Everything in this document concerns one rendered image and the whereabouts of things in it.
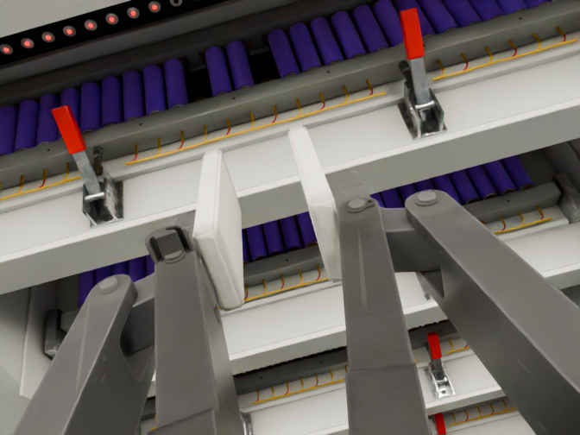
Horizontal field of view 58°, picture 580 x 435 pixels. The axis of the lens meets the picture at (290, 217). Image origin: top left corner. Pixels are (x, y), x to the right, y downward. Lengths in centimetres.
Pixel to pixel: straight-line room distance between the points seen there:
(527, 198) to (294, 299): 27
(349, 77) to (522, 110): 14
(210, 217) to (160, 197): 28
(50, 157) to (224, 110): 15
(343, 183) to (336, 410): 58
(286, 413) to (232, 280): 58
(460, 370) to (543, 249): 22
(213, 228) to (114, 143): 32
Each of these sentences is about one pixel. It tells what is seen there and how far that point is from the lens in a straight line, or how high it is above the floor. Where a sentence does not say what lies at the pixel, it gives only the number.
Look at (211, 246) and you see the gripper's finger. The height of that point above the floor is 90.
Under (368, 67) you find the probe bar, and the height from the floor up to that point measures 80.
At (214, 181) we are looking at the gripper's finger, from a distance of 18.
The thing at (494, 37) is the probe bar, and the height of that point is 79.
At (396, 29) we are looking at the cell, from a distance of 50.
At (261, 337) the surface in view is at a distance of 57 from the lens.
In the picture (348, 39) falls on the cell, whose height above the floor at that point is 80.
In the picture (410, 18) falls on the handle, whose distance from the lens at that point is 42.
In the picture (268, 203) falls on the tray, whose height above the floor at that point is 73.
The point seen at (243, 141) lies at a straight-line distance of 44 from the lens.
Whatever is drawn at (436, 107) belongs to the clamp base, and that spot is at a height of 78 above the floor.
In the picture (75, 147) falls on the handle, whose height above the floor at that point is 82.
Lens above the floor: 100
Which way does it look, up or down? 40 degrees down
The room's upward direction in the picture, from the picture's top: 17 degrees counter-clockwise
